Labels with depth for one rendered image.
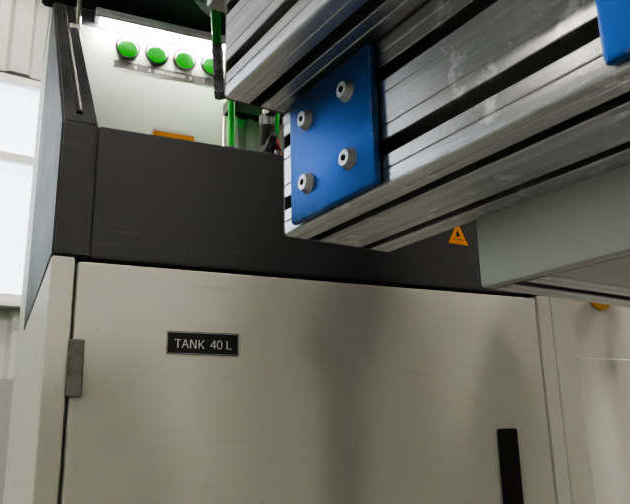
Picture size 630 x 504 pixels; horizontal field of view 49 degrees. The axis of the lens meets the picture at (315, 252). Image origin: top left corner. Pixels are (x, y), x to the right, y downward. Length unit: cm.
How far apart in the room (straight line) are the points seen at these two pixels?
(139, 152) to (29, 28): 487
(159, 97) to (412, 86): 116
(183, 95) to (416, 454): 92
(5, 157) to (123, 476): 452
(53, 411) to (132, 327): 12
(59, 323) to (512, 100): 58
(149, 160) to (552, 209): 55
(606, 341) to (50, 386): 80
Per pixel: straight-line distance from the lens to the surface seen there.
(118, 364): 79
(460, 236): 101
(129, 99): 149
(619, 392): 116
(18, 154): 524
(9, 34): 567
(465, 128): 34
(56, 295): 79
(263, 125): 121
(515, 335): 104
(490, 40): 35
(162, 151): 86
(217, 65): 115
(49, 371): 78
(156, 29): 155
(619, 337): 118
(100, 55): 152
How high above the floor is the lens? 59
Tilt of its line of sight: 15 degrees up
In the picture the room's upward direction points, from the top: 1 degrees counter-clockwise
